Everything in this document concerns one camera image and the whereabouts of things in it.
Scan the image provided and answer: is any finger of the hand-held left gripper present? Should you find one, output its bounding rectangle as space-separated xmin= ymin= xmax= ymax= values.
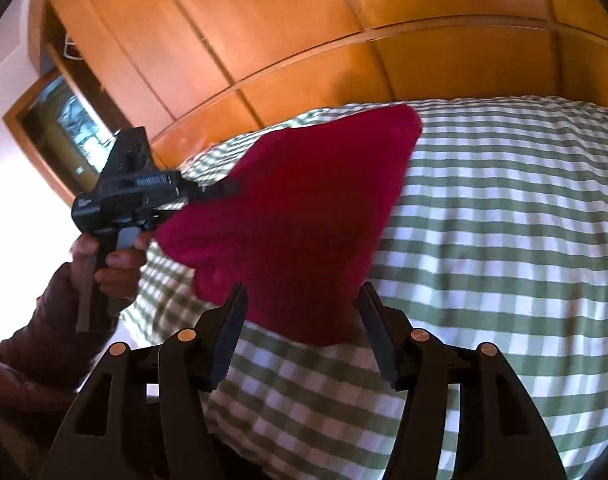
xmin=184 ymin=179 xmax=243 ymax=207

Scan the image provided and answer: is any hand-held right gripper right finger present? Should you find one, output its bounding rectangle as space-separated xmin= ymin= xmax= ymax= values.
xmin=358 ymin=281 xmax=569 ymax=480

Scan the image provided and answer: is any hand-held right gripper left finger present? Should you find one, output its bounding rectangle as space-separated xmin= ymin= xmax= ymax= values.
xmin=48 ymin=282 xmax=249 ymax=480

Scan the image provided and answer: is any red cloth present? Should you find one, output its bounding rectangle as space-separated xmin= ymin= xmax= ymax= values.
xmin=154 ymin=104 xmax=425 ymax=347

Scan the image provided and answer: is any person's left forearm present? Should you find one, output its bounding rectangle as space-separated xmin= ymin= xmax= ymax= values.
xmin=0 ymin=262 xmax=115 ymax=413

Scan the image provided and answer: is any person's left hand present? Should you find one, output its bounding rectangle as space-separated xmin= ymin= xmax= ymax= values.
xmin=68 ymin=233 xmax=148 ymax=312

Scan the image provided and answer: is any wooden framed window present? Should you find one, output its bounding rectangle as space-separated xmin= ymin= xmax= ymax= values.
xmin=2 ymin=69 xmax=120 ymax=207

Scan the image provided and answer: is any green checked blanket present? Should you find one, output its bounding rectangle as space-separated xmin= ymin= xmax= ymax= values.
xmin=118 ymin=94 xmax=608 ymax=480

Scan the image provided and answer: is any wooden wardrobe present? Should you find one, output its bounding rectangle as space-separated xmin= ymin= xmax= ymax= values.
xmin=28 ymin=0 xmax=608 ymax=173

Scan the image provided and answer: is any white wire hanger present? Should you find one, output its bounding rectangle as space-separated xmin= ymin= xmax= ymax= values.
xmin=62 ymin=33 xmax=86 ymax=62

